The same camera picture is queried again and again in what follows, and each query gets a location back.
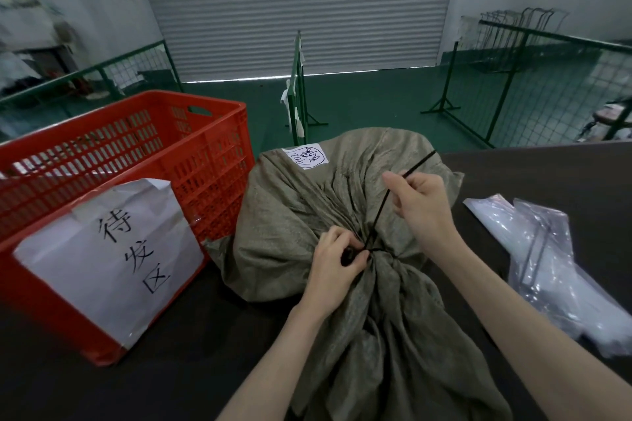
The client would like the round wooden stool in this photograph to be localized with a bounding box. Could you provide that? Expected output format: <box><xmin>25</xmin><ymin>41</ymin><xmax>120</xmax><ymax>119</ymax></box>
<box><xmin>577</xmin><ymin>99</ymin><xmax>632</xmax><ymax>143</ymax></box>

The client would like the grey-green woven sack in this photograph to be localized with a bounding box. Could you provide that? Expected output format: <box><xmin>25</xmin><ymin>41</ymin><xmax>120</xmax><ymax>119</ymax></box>
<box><xmin>205</xmin><ymin>127</ymin><xmax>514</xmax><ymax>421</ymax></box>

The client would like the white label sticker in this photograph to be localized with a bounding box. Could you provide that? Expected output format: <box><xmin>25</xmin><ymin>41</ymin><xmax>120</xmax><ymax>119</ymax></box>
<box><xmin>282</xmin><ymin>143</ymin><xmax>330</xmax><ymax>172</ymax></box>

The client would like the clear plastic bag of ties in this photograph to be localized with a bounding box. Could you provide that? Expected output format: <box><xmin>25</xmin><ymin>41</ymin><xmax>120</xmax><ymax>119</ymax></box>
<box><xmin>463</xmin><ymin>193</ymin><xmax>632</xmax><ymax>357</ymax></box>

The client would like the red plastic crate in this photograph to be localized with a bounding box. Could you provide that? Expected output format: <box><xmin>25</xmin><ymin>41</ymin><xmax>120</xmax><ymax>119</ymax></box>
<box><xmin>0</xmin><ymin>89</ymin><xmax>250</xmax><ymax>367</ymax></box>

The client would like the white paper sign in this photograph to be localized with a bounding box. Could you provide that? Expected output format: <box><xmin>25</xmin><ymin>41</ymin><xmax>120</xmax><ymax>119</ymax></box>
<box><xmin>13</xmin><ymin>178</ymin><xmax>206</xmax><ymax>350</ymax></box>

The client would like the black cable tie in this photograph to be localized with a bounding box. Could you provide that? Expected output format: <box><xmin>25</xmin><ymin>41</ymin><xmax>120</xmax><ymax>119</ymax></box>
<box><xmin>340</xmin><ymin>149</ymin><xmax>438</xmax><ymax>266</ymax></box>

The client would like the person's right forearm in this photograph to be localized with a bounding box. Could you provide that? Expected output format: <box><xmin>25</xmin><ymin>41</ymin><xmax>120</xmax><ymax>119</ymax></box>
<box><xmin>434</xmin><ymin>233</ymin><xmax>632</xmax><ymax>421</ymax></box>

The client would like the person's right hand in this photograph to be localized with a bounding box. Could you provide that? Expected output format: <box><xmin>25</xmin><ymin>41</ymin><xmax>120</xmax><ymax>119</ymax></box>
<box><xmin>382</xmin><ymin>170</ymin><xmax>463</xmax><ymax>264</ymax></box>

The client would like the person's left hand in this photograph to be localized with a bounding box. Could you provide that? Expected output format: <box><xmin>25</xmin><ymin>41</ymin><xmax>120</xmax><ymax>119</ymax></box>
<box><xmin>296</xmin><ymin>226</ymin><xmax>371</xmax><ymax>323</ymax></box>

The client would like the row of metal wire racks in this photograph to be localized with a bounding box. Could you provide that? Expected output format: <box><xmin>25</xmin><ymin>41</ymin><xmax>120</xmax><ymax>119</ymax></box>
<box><xmin>459</xmin><ymin>7</ymin><xmax>571</xmax><ymax>74</ymax></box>

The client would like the grey roller shutter door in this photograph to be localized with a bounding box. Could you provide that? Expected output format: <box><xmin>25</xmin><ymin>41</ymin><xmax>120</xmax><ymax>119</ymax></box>
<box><xmin>127</xmin><ymin>0</ymin><xmax>463</xmax><ymax>84</ymax></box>

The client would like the green mesh fence panel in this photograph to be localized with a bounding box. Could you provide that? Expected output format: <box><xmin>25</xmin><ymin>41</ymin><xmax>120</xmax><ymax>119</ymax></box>
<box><xmin>280</xmin><ymin>30</ymin><xmax>329</xmax><ymax>146</ymax></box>
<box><xmin>0</xmin><ymin>39</ymin><xmax>184</xmax><ymax>116</ymax></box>
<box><xmin>420</xmin><ymin>19</ymin><xmax>632</xmax><ymax>149</ymax></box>

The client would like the person's left forearm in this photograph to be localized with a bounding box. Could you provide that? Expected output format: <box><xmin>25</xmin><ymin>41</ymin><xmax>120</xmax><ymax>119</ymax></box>
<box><xmin>215</xmin><ymin>299</ymin><xmax>329</xmax><ymax>421</ymax></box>

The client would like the clear bag of black ties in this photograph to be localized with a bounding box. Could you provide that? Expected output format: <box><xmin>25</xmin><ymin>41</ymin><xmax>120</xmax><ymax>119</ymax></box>
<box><xmin>508</xmin><ymin>198</ymin><xmax>576</xmax><ymax>298</ymax></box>

